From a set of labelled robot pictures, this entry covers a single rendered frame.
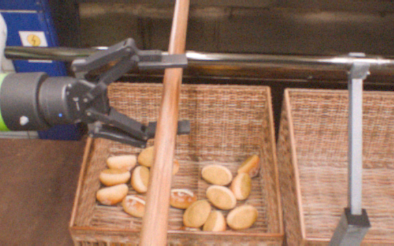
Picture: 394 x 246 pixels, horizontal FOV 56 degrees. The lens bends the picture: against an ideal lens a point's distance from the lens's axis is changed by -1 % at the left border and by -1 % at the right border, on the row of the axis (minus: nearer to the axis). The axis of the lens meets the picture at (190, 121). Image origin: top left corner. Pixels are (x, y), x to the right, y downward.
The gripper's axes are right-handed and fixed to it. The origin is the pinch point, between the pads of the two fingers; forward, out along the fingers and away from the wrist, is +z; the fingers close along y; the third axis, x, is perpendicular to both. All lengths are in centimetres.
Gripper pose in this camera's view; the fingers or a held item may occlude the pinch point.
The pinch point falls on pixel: (178, 96)
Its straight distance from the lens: 58.8
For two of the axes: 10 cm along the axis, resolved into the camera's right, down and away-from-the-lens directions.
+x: 0.1, 6.2, -7.9
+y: 0.3, 7.9, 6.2
